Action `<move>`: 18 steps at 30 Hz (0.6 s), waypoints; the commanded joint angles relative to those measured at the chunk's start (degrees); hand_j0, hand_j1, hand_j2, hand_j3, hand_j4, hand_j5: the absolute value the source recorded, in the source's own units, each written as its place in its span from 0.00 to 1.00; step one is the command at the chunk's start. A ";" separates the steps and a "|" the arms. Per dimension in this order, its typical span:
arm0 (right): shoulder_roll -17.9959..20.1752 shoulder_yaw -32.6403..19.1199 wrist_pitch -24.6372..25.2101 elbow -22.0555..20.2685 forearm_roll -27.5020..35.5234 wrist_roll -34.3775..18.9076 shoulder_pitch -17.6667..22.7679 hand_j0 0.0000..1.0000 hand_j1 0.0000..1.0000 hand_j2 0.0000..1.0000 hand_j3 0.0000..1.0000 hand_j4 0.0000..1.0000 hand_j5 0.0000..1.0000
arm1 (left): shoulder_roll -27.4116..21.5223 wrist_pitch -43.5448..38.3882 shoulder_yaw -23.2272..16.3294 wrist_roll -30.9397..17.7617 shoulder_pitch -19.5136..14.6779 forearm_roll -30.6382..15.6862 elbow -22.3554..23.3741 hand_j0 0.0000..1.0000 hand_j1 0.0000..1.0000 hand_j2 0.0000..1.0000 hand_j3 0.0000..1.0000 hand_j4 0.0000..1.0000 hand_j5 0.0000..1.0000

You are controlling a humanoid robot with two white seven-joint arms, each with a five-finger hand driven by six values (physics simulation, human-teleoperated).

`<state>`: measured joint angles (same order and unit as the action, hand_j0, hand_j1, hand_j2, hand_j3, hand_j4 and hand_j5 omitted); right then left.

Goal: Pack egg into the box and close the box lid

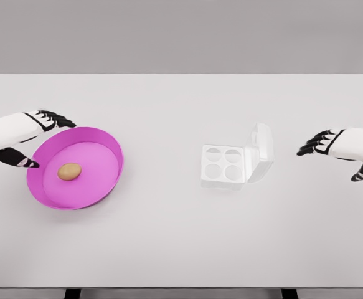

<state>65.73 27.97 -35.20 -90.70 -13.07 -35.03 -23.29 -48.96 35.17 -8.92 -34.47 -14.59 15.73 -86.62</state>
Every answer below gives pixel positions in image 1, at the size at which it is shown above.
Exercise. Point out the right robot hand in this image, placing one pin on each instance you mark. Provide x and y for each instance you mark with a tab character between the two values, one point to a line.
352	144

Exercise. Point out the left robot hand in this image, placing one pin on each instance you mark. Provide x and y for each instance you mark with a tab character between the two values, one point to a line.
16	127

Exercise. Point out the brown egg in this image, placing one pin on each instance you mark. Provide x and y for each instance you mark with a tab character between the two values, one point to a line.
70	172

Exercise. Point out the white egg box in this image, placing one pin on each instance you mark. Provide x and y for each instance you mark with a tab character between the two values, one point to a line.
231	162

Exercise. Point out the pink round plate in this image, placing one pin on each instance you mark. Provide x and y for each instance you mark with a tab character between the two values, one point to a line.
75	168

